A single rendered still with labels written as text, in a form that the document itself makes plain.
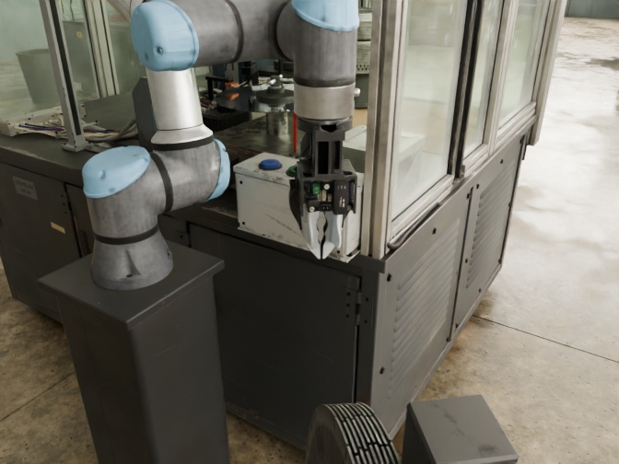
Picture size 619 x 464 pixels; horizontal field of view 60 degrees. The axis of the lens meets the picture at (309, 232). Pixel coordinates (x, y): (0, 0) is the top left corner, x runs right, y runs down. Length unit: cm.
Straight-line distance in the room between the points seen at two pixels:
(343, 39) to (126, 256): 58
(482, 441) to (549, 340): 188
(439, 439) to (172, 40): 48
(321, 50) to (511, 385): 156
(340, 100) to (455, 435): 40
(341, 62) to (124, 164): 47
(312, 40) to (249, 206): 59
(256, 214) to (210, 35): 57
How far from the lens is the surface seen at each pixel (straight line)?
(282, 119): 151
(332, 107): 65
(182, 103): 102
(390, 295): 125
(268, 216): 114
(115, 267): 103
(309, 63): 65
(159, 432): 118
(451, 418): 41
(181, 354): 112
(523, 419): 191
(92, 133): 195
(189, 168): 102
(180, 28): 64
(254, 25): 69
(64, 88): 182
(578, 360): 221
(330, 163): 66
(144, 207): 100
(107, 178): 97
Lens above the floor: 129
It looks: 27 degrees down
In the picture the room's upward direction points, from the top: straight up
